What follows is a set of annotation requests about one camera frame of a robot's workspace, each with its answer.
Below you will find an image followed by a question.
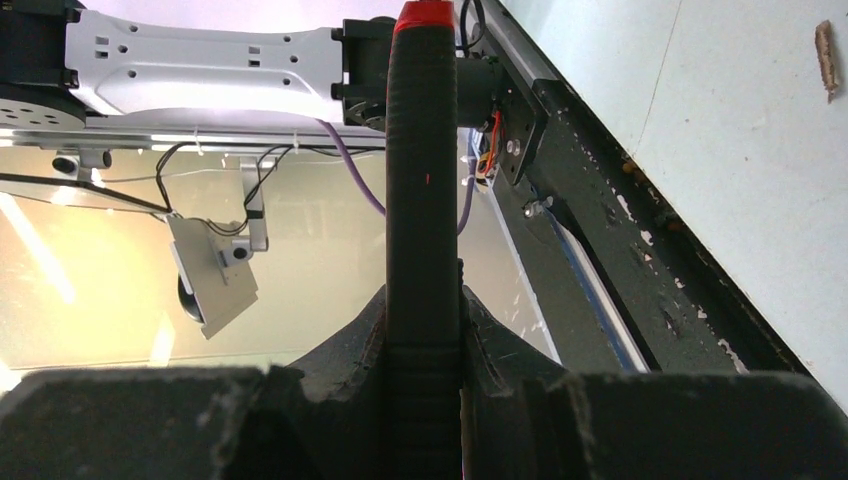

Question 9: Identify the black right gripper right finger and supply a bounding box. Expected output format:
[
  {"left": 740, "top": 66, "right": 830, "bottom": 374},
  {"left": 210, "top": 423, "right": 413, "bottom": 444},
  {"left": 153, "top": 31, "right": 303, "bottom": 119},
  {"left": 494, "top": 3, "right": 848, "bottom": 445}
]
[{"left": 462, "top": 288, "right": 847, "bottom": 479}]

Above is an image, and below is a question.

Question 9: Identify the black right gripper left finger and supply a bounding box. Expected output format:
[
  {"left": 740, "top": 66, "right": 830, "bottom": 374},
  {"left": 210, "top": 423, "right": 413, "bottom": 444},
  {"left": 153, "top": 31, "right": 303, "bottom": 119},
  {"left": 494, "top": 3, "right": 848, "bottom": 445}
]
[{"left": 1, "top": 291, "right": 385, "bottom": 479}]

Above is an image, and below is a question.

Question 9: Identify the red black utility knife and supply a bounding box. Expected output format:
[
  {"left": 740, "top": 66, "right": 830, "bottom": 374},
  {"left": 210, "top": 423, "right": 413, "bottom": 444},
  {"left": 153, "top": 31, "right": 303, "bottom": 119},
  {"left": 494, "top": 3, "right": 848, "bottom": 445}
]
[{"left": 381, "top": 1, "right": 462, "bottom": 479}]

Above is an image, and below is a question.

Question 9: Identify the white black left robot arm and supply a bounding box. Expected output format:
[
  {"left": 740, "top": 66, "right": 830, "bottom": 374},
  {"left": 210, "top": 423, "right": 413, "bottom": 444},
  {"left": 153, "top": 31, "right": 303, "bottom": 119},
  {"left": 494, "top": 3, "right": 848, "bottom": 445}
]
[{"left": 1, "top": 1, "right": 395, "bottom": 149}]

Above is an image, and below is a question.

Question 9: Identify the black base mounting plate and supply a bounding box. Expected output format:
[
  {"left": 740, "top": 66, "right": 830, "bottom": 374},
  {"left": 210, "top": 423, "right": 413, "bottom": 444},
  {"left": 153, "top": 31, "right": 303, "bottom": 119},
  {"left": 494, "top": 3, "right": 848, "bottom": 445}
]
[{"left": 462, "top": 1, "right": 806, "bottom": 374}]

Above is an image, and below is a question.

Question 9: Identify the small cardboard scrap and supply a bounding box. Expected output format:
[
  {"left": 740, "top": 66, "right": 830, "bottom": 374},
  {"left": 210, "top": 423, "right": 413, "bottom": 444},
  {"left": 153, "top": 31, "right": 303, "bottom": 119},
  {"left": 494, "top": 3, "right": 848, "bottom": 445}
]
[{"left": 814, "top": 20, "right": 840, "bottom": 104}]

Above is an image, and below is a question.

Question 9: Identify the grey overhead camera mount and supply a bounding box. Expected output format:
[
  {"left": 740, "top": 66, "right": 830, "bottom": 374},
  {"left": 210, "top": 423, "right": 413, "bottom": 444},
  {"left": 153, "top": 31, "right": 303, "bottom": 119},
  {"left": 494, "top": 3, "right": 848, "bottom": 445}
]
[{"left": 165, "top": 157, "right": 269, "bottom": 340}]

